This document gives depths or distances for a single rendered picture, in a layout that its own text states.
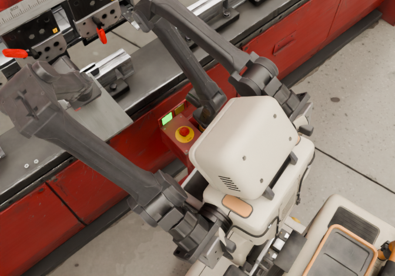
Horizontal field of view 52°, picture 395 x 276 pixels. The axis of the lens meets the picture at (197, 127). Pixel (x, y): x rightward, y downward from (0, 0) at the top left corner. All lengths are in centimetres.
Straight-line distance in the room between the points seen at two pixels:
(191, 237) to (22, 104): 45
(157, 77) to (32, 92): 89
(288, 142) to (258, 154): 10
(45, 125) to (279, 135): 49
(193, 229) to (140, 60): 89
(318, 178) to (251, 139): 156
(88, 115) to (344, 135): 164
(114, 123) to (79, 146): 59
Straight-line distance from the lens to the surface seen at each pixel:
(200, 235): 93
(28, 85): 75
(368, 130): 262
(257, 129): 86
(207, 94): 132
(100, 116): 137
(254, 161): 86
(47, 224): 184
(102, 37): 132
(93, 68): 149
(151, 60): 163
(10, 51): 120
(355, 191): 242
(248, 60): 110
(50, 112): 71
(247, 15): 179
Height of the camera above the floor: 212
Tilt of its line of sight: 60 degrees down
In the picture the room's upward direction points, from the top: 3 degrees counter-clockwise
